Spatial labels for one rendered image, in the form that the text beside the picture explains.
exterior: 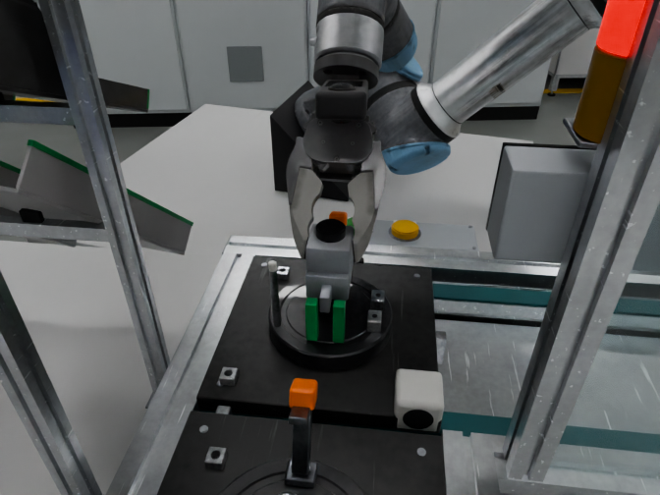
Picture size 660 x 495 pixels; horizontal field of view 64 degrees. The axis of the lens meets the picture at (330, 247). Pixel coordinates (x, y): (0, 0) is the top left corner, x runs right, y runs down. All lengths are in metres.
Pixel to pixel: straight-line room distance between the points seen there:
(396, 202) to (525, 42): 0.37
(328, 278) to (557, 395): 0.23
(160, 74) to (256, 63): 0.62
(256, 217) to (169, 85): 2.75
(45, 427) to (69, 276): 0.51
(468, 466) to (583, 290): 0.22
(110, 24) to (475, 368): 3.32
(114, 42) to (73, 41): 3.25
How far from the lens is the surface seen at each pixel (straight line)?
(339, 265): 0.52
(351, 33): 0.58
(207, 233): 0.98
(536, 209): 0.37
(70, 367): 0.79
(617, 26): 0.34
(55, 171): 0.51
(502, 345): 0.69
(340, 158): 0.54
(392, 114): 0.97
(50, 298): 0.92
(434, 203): 1.07
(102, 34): 3.73
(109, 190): 0.52
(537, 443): 0.49
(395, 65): 0.74
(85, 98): 0.48
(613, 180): 0.33
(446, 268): 0.72
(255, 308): 0.63
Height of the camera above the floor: 1.39
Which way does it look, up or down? 35 degrees down
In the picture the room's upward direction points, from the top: straight up
